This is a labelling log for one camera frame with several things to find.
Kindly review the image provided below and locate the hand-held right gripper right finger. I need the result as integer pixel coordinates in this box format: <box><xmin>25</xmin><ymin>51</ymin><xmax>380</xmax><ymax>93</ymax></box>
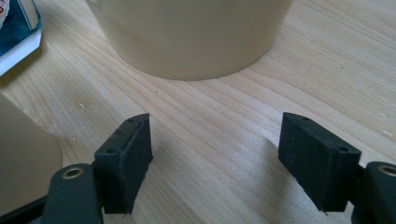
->
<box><xmin>277</xmin><ymin>111</ymin><xmax>362</xmax><ymax>216</ymax></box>

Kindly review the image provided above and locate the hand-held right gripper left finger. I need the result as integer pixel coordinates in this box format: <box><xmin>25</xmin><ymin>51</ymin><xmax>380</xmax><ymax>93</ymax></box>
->
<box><xmin>92</xmin><ymin>112</ymin><xmax>154</xmax><ymax>217</ymax></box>

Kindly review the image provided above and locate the blue snack packet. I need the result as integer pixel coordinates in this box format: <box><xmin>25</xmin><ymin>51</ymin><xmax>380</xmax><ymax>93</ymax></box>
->
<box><xmin>0</xmin><ymin>0</ymin><xmax>44</xmax><ymax>77</ymax></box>

